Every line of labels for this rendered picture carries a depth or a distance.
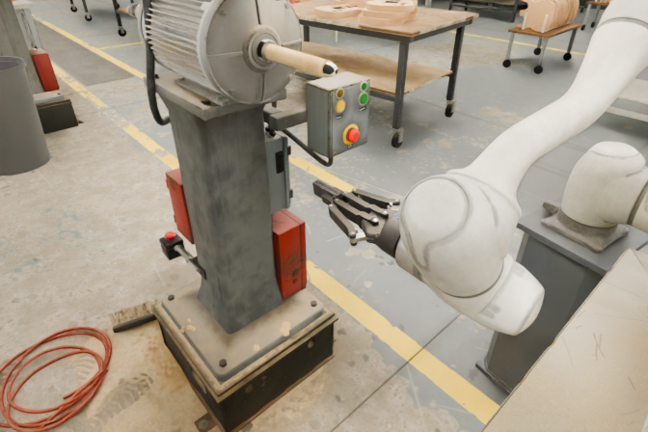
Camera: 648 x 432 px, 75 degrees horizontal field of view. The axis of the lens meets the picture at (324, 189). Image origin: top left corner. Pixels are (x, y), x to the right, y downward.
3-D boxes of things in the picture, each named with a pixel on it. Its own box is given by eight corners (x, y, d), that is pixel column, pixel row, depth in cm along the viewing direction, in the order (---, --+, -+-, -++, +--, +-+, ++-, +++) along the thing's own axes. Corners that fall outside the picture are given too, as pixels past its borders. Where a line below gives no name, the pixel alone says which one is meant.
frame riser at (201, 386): (150, 355, 172) (136, 311, 159) (273, 283, 207) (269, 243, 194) (213, 453, 139) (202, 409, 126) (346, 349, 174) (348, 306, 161)
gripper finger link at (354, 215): (382, 235, 75) (376, 239, 74) (337, 209, 82) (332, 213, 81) (381, 218, 73) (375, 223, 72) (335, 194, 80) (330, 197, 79)
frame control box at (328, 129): (265, 155, 135) (259, 74, 121) (316, 137, 147) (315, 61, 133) (316, 184, 119) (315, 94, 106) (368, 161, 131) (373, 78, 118)
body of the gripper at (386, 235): (392, 271, 70) (353, 245, 76) (424, 244, 75) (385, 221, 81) (391, 238, 66) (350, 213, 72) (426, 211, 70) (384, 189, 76)
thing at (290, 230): (246, 268, 171) (236, 190, 152) (271, 255, 178) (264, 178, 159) (283, 302, 155) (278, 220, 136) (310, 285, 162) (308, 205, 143)
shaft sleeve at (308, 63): (268, 62, 91) (261, 49, 88) (279, 53, 92) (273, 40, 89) (324, 81, 79) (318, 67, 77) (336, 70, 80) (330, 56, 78)
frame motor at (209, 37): (145, 79, 117) (121, -25, 104) (229, 63, 132) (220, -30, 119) (220, 121, 91) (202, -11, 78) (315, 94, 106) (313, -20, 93)
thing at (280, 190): (244, 200, 149) (226, 39, 121) (268, 189, 155) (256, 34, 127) (269, 218, 140) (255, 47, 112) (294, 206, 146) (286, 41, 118)
